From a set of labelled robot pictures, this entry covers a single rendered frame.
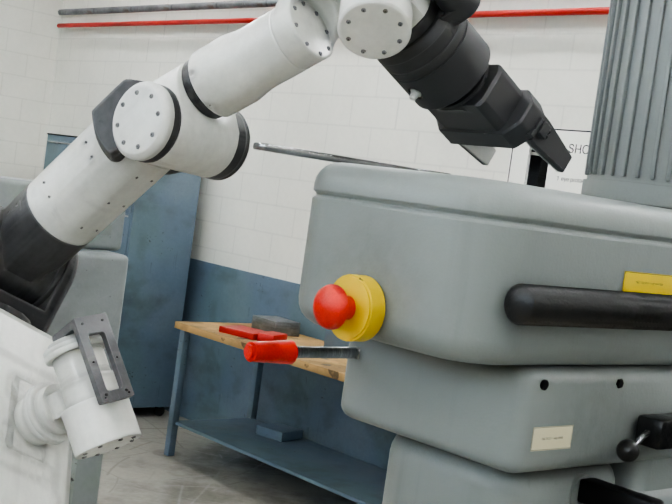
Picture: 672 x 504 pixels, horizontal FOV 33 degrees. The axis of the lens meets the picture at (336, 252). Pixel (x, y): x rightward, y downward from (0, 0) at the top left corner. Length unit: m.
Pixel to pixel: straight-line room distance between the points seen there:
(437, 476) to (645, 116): 0.46
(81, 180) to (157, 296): 7.35
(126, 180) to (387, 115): 6.24
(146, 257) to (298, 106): 1.57
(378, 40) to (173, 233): 7.56
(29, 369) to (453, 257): 0.48
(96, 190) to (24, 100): 9.70
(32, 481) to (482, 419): 0.44
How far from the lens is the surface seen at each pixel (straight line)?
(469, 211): 0.97
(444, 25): 1.06
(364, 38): 1.03
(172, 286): 8.61
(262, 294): 8.15
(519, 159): 6.63
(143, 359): 8.59
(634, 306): 1.07
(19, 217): 1.27
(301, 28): 1.08
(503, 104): 1.12
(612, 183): 1.33
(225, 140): 1.17
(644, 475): 1.26
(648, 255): 1.14
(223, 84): 1.12
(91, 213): 1.23
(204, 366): 8.67
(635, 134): 1.33
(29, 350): 1.24
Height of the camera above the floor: 1.86
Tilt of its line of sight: 3 degrees down
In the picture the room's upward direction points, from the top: 8 degrees clockwise
